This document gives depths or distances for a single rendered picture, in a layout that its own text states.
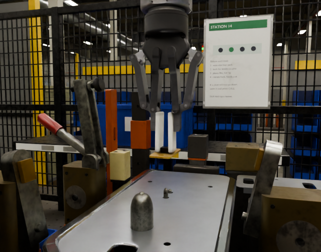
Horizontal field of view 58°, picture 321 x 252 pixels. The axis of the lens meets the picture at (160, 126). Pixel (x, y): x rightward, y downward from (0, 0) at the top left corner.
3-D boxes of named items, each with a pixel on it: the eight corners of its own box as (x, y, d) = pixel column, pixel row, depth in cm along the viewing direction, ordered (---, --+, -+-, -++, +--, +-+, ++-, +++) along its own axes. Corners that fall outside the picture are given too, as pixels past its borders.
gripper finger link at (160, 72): (160, 47, 49) (152, 46, 49) (154, 113, 50) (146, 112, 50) (167, 50, 52) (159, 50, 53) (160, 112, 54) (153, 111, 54)
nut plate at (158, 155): (170, 158, 48) (170, 151, 48) (148, 157, 49) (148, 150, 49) (181, 150, 56) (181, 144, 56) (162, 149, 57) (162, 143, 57)
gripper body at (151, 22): (135, 9, 47) (135, 67, 48) (186, 4, 45) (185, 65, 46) (149, 21, 55) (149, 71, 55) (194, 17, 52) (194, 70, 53)
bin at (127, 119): (185, 148, 87) (185, 105, 86) (93, 144, 96) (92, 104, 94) (193, 141, 103) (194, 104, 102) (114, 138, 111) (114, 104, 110)
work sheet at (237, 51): (270, 109, 97) (273, 13, 95) (202, 108, 104) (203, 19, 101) (269, 108, 99) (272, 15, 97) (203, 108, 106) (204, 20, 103)
